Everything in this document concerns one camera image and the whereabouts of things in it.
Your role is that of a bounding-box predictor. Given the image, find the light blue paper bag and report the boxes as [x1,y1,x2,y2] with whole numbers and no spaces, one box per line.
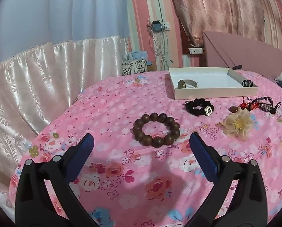
[122,51,148,61]

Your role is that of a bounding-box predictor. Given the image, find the hanging charging cables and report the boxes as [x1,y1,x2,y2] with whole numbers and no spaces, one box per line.
[146,18,173,71]

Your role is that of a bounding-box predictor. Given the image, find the red knot charm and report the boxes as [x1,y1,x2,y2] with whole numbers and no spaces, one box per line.
[239,97,259,112]

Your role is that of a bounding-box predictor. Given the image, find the cream satin curtain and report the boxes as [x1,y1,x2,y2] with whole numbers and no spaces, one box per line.
[0,0,129,195]

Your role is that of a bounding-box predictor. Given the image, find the brown wooden bead bracelet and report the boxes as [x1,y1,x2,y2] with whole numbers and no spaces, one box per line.
[132,112,182,148]

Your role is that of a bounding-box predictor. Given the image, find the blue device on wall socket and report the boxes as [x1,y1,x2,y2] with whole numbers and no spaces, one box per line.
[151,21,170,33]

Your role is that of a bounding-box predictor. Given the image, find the black white patterned bag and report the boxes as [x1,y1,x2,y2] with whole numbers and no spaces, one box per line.
[122,59,148,76]

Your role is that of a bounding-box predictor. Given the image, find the white shallow cardboard tray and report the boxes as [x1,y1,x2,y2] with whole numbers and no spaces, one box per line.
[169,67,258,100]

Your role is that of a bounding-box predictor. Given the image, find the black scrunchie with silver charm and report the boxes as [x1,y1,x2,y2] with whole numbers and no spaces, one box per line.
[185,98,214,116]

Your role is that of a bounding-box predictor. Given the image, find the cream fabric flower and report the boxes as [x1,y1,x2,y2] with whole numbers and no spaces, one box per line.
[216,107,254,141]

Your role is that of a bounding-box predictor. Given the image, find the pink headboard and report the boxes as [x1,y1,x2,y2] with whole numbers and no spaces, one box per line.
[202,31,282,79]

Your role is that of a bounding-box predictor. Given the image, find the white power strip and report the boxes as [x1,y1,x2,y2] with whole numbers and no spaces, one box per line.
[189,48,205,54]

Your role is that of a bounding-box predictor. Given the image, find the white strap wristwatch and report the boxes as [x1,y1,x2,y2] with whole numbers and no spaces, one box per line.
[177,79,198,89]

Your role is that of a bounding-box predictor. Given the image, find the pink floral bedsheet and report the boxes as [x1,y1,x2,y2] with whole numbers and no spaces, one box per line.
[10,71,282,226]

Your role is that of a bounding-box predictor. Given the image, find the pink patterned curtain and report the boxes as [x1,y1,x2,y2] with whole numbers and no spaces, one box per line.
[173,0,264,47]

